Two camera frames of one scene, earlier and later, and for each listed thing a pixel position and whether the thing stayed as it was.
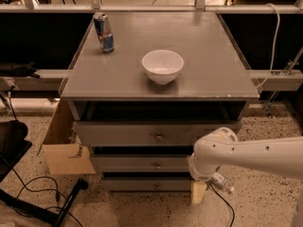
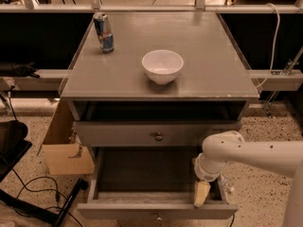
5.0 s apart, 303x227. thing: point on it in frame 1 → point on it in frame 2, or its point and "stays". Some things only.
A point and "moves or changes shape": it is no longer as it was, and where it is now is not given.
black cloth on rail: (8, 69) stays
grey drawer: (140, 164) moves or changes shape
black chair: (12, 144) stays
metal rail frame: (268, 79) stays
